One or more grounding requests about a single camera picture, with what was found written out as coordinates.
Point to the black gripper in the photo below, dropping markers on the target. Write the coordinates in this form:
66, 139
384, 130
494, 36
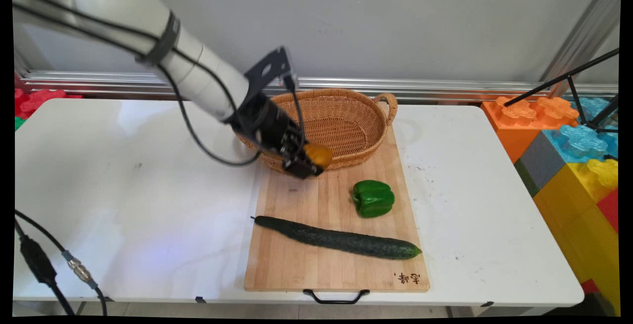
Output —
269, 123

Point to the yellow brown pear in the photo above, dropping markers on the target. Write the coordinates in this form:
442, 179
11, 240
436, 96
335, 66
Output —
319, 156

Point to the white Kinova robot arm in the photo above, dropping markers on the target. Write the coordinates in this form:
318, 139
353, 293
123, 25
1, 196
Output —
123, 12

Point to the woven wicker basket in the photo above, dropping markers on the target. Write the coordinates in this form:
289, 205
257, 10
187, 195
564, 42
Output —
346, 121

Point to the green bell pepper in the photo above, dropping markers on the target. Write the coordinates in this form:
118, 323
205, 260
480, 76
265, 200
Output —
373, 198

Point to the long dark green cucumber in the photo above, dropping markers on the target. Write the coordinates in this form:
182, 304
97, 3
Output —
341, 240

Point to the bamboo cutting board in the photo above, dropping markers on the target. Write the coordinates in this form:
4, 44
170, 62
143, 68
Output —
321, 264

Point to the orange giant building block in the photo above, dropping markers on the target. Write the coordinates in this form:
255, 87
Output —
514, 121

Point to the grey giant building block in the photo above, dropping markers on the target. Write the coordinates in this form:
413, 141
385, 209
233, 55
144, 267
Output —
541, 163

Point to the red flower building block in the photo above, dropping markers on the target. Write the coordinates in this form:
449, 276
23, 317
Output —
42, 100

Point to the blue giant building block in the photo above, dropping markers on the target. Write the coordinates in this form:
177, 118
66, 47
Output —
578, 143

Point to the yellow giant building block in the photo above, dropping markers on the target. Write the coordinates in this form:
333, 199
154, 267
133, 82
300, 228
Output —
578, 225

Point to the black tripod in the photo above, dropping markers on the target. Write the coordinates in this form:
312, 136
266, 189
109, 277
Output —
573, 84

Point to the green building block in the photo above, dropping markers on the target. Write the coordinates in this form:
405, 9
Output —
19, 123

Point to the red giant building block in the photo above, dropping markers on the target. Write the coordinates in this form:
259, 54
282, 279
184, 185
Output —
609, 210

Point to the small red block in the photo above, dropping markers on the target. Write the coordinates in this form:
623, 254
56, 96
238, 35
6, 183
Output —
589, 286

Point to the horizontal aluminium rail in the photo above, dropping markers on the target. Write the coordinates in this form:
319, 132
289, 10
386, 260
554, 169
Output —
445, 89

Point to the slanted aluminium post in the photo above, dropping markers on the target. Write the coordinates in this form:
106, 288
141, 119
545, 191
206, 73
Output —
583, 32

